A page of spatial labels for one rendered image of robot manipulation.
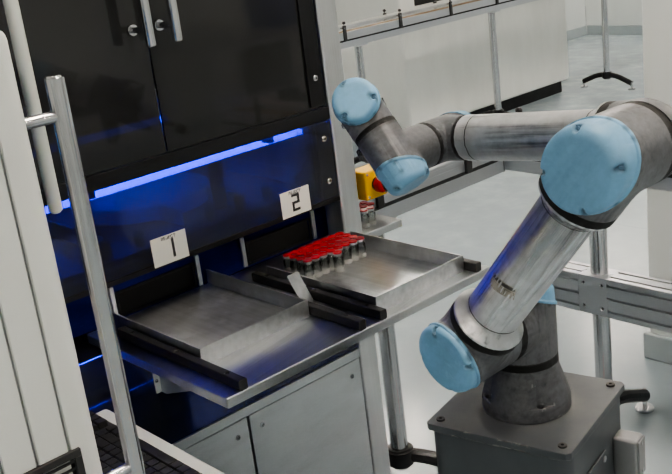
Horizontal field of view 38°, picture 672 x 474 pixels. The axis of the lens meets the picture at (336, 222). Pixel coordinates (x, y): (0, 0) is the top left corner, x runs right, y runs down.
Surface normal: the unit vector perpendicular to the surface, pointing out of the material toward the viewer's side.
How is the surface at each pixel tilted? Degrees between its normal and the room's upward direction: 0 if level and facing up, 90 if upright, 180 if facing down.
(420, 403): 0
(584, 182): 84
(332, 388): 90
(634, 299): 90
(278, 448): 90
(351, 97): 63
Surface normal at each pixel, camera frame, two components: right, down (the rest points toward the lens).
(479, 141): -0.73, 0.22
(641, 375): -0.12, -0.95
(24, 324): 0.68, 0.15
